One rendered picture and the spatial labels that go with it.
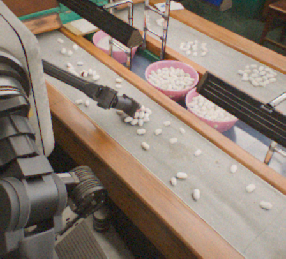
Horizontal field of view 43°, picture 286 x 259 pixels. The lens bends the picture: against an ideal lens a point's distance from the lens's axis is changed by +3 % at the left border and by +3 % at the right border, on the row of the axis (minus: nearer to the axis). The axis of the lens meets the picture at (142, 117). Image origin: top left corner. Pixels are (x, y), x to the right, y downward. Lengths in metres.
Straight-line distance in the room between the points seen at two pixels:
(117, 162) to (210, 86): 0.44
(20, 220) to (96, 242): 0.97
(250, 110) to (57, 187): 0.72
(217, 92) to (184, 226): 0.44
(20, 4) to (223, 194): 1.38
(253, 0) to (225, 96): 3.15
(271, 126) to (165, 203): 0.42
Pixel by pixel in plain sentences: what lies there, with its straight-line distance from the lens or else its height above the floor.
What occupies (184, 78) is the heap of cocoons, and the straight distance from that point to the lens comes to 1.86.
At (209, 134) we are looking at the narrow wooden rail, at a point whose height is 0.76.
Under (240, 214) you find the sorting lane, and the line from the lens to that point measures 1.31.
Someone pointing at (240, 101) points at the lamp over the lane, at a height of 1.09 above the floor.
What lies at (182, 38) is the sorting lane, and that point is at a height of 0.74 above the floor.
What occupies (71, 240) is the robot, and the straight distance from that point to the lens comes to 1.51.
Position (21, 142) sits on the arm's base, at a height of 1.37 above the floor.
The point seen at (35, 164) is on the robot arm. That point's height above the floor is 1.35.
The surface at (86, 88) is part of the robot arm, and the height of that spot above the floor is 0.95.
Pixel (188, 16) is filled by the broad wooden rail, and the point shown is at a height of 0.76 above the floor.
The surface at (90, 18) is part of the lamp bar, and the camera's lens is 1.62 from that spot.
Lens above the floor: 1.77
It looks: 41 degrees down
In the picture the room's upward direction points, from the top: 4 degrees clockwise
